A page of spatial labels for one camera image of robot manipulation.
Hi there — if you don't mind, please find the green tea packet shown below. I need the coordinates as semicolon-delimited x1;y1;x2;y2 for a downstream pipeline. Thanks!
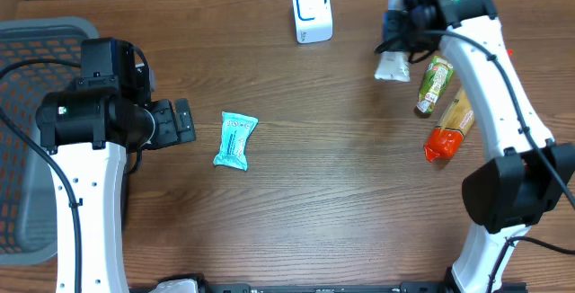
414;56;454;118

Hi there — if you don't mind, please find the grey plastic basket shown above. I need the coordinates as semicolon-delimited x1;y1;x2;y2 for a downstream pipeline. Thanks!
1;17;99;266

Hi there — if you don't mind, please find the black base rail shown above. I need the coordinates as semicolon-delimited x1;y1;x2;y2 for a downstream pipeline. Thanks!
129;273;458;293

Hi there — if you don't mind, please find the teal wet wipes pack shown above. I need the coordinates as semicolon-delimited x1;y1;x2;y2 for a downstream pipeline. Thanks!
213;111;259;171

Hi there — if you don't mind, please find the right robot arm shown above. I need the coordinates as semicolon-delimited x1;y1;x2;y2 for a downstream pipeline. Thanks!
377;0;574;292

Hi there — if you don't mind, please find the white barcode scanner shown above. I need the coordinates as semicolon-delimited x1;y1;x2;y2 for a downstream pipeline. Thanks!
292;0;333;44

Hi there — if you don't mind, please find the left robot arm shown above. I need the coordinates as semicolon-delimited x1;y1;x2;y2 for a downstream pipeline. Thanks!
36;38;196;292

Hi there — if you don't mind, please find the spaghetti pack with red ends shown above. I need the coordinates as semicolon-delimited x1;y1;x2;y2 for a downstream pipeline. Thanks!
423;87;475;162

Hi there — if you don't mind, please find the white cream tube gold cap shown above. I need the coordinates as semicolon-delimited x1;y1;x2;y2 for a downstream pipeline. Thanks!
374;0;410;83

